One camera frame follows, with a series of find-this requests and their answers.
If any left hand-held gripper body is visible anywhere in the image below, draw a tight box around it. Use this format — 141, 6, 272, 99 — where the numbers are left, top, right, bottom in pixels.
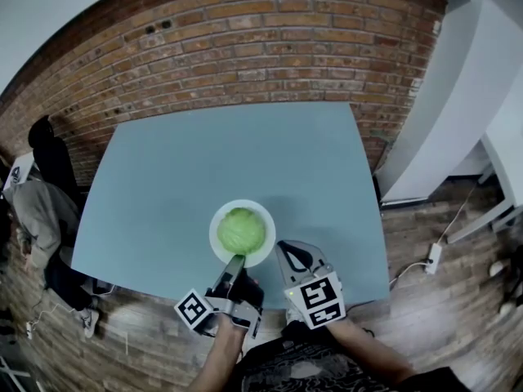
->
174, 264, 265, 341

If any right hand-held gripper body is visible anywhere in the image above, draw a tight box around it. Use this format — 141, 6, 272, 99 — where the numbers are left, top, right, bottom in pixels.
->
283, 265, 348, 331

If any green cabbage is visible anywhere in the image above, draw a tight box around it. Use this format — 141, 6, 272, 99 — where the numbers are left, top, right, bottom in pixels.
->
216, 207, 267, 256

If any white round plate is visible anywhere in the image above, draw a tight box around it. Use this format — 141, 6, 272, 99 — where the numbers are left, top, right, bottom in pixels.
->
208, 198, 277, 270

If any person's right forearm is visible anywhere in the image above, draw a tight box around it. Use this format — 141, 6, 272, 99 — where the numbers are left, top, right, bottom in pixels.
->
324, 318, 414, 392

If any person's left forearm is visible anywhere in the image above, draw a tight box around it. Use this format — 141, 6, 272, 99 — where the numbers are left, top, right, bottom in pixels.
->
190, 312, 251, 392

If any light blue table top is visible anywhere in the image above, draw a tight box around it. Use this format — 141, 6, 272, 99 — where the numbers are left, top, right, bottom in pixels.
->
70, 101, 392, 314

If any person's white shoe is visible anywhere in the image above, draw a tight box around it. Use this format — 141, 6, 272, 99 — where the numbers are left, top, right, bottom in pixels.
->
284, 305, 304, 327

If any person's black patterned shirt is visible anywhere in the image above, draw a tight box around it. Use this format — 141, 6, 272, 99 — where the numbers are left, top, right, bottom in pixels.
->
235, 332, 472, 392

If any white power strip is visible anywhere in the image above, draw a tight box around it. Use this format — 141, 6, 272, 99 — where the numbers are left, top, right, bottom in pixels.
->
424, 243, 445, 276

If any white desk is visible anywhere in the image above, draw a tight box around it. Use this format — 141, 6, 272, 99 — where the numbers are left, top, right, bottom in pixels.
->
446, 131, 523, 245

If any black office chair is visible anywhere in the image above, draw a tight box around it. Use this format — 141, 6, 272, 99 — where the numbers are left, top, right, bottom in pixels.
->
27, 114, 89, 220

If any white printed box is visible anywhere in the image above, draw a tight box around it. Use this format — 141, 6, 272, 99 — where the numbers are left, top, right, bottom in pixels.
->
2, 154, 34, 192

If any white power strip cable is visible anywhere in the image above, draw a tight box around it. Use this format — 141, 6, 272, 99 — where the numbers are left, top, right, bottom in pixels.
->
438, 180, 480, 247

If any long white floor cable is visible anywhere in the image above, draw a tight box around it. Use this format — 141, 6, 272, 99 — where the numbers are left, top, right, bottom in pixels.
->
25, 283, 116, 343

